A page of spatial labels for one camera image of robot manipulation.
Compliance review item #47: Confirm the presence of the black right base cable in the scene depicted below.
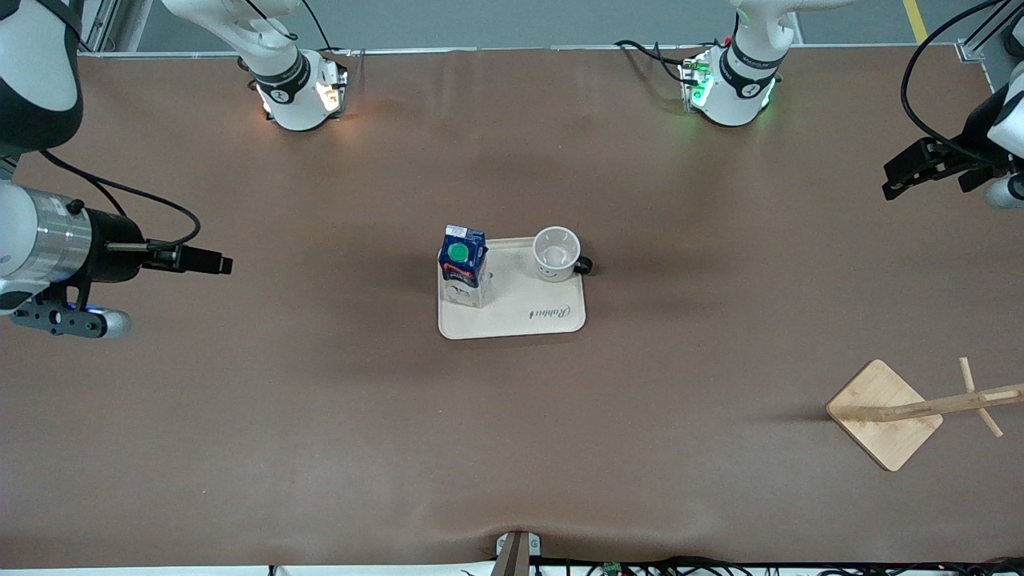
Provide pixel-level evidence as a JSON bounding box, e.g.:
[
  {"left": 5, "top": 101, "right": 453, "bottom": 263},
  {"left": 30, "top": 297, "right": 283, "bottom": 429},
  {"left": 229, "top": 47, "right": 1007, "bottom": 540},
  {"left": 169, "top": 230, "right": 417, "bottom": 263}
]
[{"left": 298, "top": 0, "right": 337, "bottom": 54}]

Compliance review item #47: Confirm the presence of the white smiley mug black handle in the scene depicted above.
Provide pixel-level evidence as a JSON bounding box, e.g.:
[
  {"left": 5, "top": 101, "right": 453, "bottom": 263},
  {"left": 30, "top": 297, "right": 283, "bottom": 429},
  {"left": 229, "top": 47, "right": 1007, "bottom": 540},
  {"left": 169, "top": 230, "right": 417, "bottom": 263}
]
[{"left": 532, "top": 226, "right": 594, "bottom": 282}]

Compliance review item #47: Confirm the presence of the aluminium frame profile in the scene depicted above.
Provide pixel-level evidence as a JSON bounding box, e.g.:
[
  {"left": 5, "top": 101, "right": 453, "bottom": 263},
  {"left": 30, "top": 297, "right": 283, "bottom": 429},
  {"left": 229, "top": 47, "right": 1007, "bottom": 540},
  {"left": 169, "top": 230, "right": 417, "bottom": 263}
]
[{"left": 76, "top": 0, "right": 153, "bottom": 57}]

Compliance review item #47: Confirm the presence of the cream rabbit print tray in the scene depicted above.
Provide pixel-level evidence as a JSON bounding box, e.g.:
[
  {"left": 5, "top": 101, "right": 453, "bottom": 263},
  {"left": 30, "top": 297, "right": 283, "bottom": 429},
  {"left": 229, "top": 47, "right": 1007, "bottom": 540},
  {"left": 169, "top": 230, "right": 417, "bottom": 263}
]
[{"left": 438, "top": 235, "right": 586, "bottom": 340}]

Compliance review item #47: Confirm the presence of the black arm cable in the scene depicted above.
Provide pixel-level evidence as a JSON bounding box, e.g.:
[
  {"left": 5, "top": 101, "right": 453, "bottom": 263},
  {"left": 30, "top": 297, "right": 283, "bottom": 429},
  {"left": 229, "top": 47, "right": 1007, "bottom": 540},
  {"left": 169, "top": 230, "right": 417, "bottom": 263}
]
[
  {"left": 901, "top": 0, "right": 1010, "bottom": 165},
  {"left": 38, "top": 149, "right": 202, "bottom": 249}
]

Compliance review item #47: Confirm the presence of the black left base cable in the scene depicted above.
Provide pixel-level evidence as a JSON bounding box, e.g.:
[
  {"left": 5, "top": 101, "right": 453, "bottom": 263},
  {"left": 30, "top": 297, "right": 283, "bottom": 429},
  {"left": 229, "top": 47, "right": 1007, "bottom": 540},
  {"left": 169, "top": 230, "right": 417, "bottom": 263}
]
[{"left": 614, "top": 40, "right": 694, "bottom": 86}]

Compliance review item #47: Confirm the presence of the wooden mug rack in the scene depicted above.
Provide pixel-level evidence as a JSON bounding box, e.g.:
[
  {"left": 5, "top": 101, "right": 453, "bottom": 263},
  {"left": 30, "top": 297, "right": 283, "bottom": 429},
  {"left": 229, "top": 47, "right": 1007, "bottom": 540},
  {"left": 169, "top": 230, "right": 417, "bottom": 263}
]
[{"left": 826, "top": 357, "right": 1024, "bottom": 472}]

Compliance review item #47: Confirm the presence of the metal table edge clamp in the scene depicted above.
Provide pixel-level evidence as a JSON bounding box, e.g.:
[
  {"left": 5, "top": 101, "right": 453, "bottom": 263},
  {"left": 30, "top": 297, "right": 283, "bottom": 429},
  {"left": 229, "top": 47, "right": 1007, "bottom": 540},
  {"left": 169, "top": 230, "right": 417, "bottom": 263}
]
[{"left": 496, "top": 532, "right": 542, "bottom": 576}]

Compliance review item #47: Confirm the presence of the black base cable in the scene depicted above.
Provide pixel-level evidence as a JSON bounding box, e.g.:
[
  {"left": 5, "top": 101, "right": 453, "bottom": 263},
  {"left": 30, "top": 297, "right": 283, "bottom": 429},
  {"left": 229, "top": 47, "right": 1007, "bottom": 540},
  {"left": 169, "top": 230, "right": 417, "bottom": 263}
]
[
  {"left": 298, "top": 0, "right": 337, "bottom": 54},
  {"left": 614, "top": 40, "right": 694, "bottom": 86}
]

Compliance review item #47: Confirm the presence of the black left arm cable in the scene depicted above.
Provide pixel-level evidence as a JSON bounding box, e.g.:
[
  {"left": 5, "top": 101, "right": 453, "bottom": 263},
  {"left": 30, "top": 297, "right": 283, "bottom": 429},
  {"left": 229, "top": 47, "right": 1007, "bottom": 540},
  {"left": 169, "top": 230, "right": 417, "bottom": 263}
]
[{"left": 901, "top": 0, "right": 1010, "bottom": 165}]

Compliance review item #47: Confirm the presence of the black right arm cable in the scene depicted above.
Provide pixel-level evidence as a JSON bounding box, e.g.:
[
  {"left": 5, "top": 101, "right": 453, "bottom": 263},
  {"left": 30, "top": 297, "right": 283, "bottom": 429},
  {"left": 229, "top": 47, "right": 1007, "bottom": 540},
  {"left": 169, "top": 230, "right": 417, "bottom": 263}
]
[{"left": 38, "top": 149, "right": 202, "bottom": 249}]

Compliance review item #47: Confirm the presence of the blue milk carton green cap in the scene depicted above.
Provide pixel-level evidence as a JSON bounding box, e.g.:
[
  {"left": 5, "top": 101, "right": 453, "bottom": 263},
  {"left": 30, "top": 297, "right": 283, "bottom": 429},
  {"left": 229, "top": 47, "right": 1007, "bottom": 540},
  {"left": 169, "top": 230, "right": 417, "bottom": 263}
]
[{"left": 438, "top": 225, "right": 489, "bottom": 309}]

